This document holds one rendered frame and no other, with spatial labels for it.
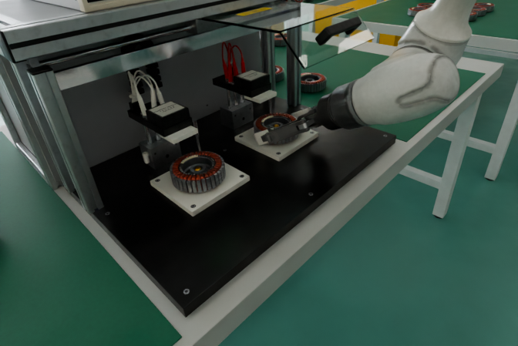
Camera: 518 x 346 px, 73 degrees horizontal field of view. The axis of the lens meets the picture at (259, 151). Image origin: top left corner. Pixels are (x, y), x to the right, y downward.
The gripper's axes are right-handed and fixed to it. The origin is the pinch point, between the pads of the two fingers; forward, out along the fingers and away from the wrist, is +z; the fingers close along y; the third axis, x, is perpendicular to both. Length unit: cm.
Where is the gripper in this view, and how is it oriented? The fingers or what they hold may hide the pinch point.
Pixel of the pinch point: (278, 128)
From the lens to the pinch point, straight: 87.1
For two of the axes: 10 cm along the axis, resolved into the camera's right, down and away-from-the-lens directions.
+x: -4.1, -9.0, -1.5
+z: -5.9, 1.4, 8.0
